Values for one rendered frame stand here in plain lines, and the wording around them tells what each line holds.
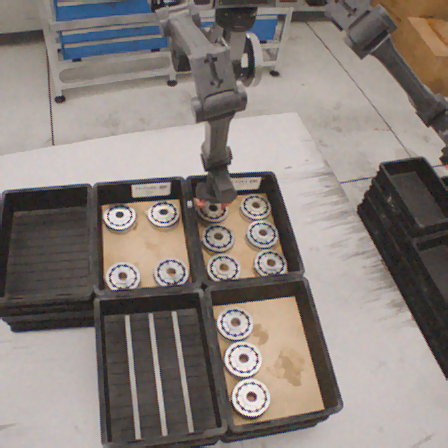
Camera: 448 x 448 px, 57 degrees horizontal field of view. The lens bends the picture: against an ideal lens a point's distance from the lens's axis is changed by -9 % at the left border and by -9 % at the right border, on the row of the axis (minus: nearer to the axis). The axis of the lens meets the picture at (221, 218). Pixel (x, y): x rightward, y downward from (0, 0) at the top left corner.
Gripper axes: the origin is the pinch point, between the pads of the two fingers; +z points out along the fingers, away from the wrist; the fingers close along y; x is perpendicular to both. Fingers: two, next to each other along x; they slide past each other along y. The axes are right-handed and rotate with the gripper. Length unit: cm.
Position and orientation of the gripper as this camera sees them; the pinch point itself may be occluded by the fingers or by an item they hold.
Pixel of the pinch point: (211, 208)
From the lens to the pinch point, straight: 144.7
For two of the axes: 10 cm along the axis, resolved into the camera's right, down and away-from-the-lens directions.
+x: -1.5, -8.1, 5.7
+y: 9.8, -0.6, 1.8
